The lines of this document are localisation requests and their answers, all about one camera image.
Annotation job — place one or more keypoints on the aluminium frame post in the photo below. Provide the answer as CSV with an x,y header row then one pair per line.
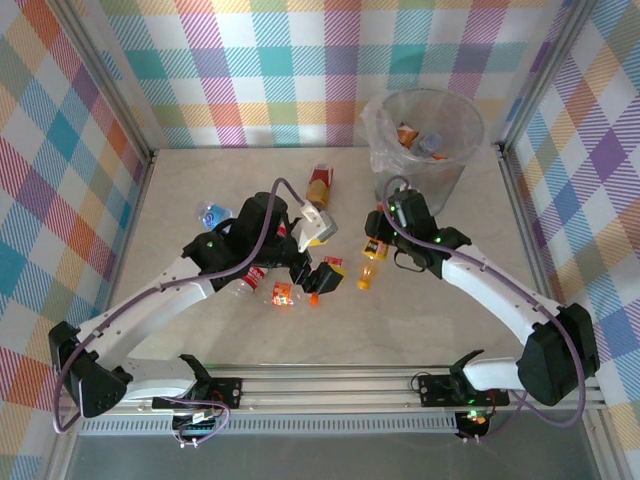
x,y
542,75
109,75

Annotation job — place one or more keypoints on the water bottle blue label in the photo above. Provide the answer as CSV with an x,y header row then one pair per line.
x,y
212,212

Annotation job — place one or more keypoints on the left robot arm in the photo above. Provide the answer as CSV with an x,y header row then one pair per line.
x,y
150,300

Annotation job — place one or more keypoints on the aluminium side rail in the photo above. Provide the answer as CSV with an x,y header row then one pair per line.
x,y
525,225
140,200

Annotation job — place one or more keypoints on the clear plastic bin liner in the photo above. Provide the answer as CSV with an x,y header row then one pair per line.
x,y
380,155

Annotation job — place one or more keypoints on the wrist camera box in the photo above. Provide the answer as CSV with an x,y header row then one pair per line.
x,y
310,225
401,212

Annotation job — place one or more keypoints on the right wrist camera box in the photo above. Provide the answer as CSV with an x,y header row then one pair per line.
x,y
401,212

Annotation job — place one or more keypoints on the orange bottle white label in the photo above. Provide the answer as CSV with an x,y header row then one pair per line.
x,y
440,157

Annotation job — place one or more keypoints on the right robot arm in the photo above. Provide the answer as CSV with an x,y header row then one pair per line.
x,y
490,290

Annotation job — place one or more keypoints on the small red orange label bottle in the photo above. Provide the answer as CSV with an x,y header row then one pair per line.
x,y
281,294

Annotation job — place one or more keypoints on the clear bottle red wrap label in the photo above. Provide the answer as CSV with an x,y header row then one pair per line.
x,y
334,261

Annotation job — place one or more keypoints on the brown coffee drink bottle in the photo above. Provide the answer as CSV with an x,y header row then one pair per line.
x,y
407,134

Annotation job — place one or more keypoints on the yellow label juice bottle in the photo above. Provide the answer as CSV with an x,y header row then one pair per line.
x,y
368,276

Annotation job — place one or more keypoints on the red capped bottle red label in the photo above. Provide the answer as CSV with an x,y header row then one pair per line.
x,y
252,275

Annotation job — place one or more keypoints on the clear water bottle pink label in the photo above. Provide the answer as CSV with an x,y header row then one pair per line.
x,y
427,143

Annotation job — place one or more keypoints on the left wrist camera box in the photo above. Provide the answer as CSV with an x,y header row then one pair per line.
x,y
310,225

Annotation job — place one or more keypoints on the amber juice bottle red label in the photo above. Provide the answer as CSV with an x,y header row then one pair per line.
x,y
320,187

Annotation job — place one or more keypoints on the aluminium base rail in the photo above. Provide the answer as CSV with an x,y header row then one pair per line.
x,y
325,387

